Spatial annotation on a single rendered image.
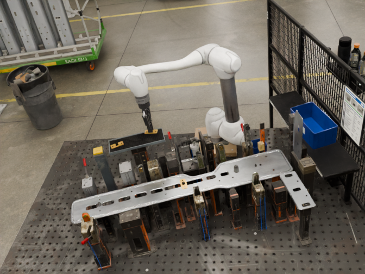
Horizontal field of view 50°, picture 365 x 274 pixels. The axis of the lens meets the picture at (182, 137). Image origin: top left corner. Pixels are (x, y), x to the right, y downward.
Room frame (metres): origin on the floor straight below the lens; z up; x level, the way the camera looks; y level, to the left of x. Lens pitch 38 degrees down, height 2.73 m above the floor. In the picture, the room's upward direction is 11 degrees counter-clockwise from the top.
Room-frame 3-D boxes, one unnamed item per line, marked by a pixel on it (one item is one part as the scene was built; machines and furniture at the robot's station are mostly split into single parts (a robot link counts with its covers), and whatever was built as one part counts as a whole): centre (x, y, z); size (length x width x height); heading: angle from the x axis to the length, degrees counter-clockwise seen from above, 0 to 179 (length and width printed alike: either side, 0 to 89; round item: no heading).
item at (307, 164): (1.65, -0.70, 0.88); 0.08 x 0.08 x 0.36; 4
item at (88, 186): (1.86, 0.65, 0.88); 0.11 x 0.10 x 0.36; 4
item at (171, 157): (1.93, 0.10, 0.89); 0.13 x 0.11 x 0.38; 4
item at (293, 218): (1.57, -0.58, 0.84); 0.11 x 0.06 x 0.29; 4
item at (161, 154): (1.94, 0.16, 0.90); 0.05 x 0.05 x 0.40; 4
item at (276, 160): (1.72, 0.07, 1.00); 1.38 x 0.22 x 0.02; 94
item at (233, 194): (1.58, -0.23, 0.84); 0.11 x 0.08 x 0.29; 4
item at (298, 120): (1.77, -0.68, 1.17); 0.12 x 0.01 x 0.34; 4
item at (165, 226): (1.72, 0.26, 0.84); 0.13 x 0.11 x 0.29; 4
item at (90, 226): (1.51, 0.62, 0.88); 0.15 x 0.11 x 0.36; 4
